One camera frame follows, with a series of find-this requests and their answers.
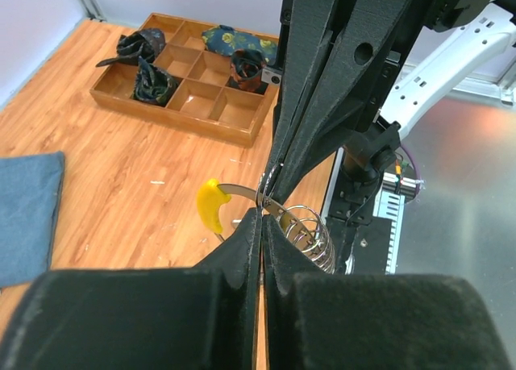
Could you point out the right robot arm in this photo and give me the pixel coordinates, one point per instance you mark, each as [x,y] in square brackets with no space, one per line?
[359,74]

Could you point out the dark rolled tie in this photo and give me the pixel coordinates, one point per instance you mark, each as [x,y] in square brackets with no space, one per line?
[246,66]
[147,43]
[153,85]

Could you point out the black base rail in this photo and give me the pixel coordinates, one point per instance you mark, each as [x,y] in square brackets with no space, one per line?
[366,236]

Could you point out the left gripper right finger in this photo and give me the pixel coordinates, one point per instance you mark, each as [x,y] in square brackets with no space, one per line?
[316,320]

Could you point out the dark rolled tie middle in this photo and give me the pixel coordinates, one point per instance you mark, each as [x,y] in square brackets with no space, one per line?
[153,85]

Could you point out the folded blue cloth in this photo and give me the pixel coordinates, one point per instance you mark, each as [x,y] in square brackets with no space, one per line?
[31,189]

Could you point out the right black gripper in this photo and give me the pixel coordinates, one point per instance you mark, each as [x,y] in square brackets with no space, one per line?
[359,74]

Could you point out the dark rolled tie top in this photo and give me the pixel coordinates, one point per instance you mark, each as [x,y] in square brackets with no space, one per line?
[147,43]

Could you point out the blue floral rolled tie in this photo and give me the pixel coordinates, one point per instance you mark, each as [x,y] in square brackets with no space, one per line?
[225,40]

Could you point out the wooden compartment tray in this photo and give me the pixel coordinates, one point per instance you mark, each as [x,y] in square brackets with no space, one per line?
[204,102]

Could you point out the dark rolled tie bottom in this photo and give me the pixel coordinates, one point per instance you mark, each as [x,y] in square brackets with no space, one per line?
[246,66]

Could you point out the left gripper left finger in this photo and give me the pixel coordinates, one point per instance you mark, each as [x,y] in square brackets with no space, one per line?
[203,317]

